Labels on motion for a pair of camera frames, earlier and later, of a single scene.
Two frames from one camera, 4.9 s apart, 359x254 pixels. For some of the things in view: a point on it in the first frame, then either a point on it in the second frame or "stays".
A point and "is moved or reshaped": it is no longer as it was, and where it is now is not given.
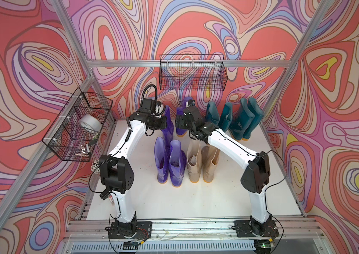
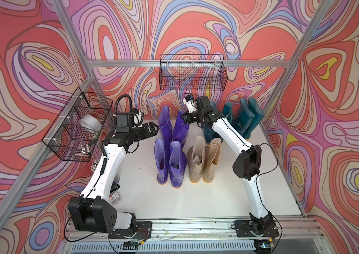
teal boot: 226,116 stays
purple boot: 178,162 stays
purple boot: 180,132 is moved or reshaped
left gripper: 163,123 → 152,132
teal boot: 259,114 stays
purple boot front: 162,174 stays
